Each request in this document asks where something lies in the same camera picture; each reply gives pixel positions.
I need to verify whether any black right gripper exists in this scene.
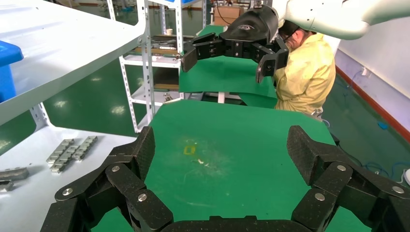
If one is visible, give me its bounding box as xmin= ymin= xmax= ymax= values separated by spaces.
xmin=181 ymin=5 xmax=290 ymax=84

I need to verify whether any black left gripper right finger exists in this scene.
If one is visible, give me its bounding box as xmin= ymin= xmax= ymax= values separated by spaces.
xmin=286 ymin=125 xmax=410 ymax=232

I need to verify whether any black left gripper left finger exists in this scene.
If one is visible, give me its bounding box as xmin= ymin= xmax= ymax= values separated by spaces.
xmin=40 ymin=126 xmax=174 ymax=232

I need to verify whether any dark metal parts pile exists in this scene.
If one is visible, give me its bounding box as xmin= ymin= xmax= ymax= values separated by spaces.
xmin=150 ymin=34 xmax=184 ymax=57

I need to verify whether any background green covered table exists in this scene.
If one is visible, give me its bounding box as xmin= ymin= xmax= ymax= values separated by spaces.
xmin=178 ymin=25 xmax=278 ymax=108

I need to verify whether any brown cardboard box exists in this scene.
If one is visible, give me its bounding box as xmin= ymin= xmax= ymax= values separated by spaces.
xmin=213 ymin=5 xmax=242 ymax=27

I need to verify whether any person in yellow coat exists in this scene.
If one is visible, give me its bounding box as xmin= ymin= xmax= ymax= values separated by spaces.
xmin=274 ymin=19 xmax=337 ymax=118

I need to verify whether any silver binder clip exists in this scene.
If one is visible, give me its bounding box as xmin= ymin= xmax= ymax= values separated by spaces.
xmin=162 ymin=93 xmax=182 ymax=104

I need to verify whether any background white shelf rack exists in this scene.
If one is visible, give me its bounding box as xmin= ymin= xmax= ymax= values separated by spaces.
xmin=107 ymin=0 xmax=209 ymax=133

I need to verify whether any green table mat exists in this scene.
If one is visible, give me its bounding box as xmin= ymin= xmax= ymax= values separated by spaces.
xmin=91 ymin=100 xmax=372 ymax=232

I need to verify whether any white metal shelf rack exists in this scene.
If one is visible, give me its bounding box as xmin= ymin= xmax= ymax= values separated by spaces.
xmin=0 ymin=0 xmax=157 ymax=232

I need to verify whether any blue plastic bin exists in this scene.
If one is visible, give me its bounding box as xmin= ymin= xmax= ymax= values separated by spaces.
xmin=0 ymin=41 xmax=25 ymax=103

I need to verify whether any blue floor cable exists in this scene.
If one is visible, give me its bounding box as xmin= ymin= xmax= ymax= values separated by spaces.
xmin=363 ymin=161 xmax=410 ymax=181

